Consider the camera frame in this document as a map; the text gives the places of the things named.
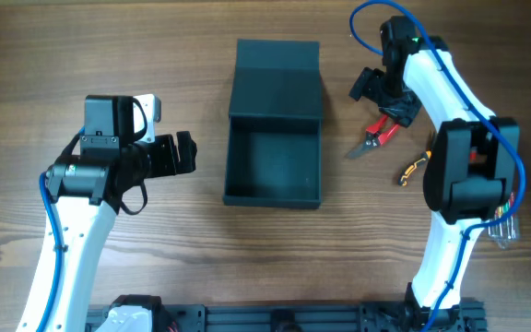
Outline red handled pruning shears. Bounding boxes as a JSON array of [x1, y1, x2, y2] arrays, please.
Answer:
[[347, 115, 400, 160]]

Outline orange black needle nose pliers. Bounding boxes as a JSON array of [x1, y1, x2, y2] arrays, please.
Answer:
[[397, 131, 437, 186]]

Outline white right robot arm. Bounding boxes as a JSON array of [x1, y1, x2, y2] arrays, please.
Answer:
[[348, 16, 521, 327]]

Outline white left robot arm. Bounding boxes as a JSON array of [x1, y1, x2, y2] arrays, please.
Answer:
[[18, 94, 197, 331]]

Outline precision screwdriver set pack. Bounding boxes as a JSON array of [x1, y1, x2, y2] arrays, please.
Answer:
[[488, 193, 521, 250]]

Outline dark green open box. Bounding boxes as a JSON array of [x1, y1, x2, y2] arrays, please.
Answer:
[[223, 39, 324, 209]]

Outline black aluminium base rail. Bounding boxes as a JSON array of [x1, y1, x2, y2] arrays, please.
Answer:
[[85, 299, 488, 332]]

